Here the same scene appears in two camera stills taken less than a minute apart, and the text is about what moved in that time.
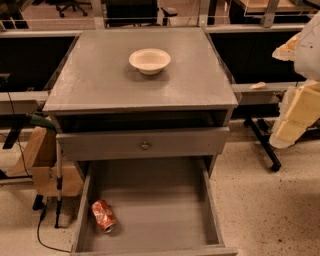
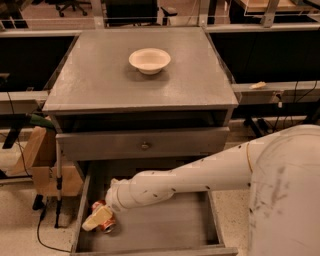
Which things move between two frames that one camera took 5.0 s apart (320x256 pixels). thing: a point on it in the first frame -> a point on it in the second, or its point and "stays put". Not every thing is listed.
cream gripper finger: (287, 51) -> (115, 182)
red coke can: (104, 215) stays put
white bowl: (149, 61) stays put
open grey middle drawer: (163, 206) stays put
